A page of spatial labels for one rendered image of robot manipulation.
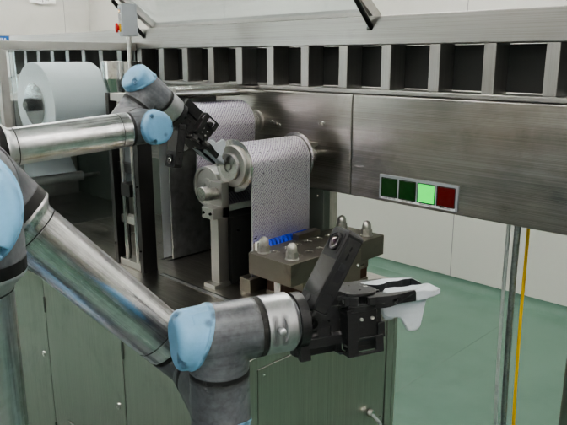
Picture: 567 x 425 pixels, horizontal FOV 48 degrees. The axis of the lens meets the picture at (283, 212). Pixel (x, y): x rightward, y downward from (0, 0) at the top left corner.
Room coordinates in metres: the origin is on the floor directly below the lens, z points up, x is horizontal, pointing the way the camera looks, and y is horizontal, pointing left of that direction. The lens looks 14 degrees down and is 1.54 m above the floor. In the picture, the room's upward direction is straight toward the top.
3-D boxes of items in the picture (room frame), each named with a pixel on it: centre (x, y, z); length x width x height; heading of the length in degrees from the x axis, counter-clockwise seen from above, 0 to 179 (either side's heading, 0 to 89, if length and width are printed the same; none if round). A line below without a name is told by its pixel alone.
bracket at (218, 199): (1.72, 0.19, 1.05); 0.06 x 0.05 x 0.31; 136
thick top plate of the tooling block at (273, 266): (1.72, -0.10, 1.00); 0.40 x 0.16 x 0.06; 136
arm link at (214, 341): (0.71, 0.08, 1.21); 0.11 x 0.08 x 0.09; 113
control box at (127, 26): (2.14, 0.51, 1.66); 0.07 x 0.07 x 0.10; 23
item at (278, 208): (1.78, 0.01, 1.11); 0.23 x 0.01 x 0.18; 136
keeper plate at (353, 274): (1.66, -0.18, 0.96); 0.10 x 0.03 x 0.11; 136
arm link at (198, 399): (0.73, 0.09, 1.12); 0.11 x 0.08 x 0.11; 23
